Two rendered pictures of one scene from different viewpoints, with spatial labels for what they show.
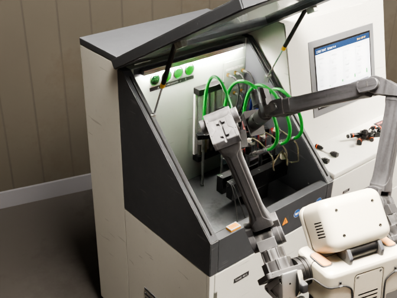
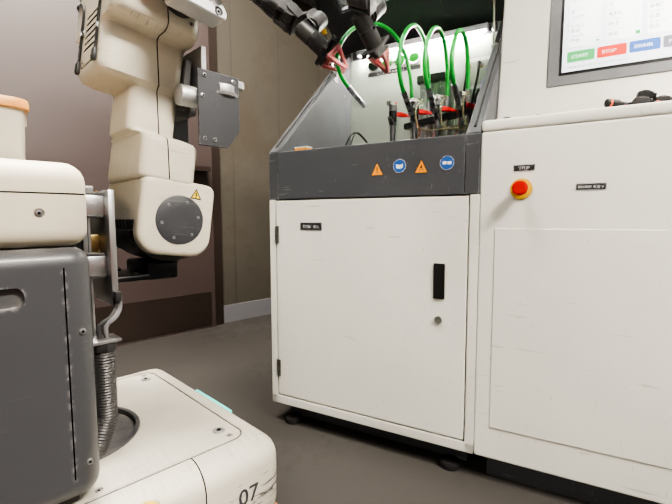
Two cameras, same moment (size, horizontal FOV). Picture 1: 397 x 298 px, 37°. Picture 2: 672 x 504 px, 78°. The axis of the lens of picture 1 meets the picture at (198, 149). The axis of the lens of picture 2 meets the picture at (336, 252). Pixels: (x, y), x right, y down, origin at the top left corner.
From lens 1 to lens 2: 263 cm
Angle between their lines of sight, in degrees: 70
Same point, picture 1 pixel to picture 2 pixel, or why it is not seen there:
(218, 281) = (280, 213)
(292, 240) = (395, 214)
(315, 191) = (437, 140)
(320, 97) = not seen: outside the picture
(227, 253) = (288, 176)
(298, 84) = (520, 37)
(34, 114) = not seen: hidden behind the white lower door
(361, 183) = (578, 168)
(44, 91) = not seen: hidden behind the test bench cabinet
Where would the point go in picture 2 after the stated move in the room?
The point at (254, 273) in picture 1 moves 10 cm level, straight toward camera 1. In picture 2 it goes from (330, 233) to (299, 234)
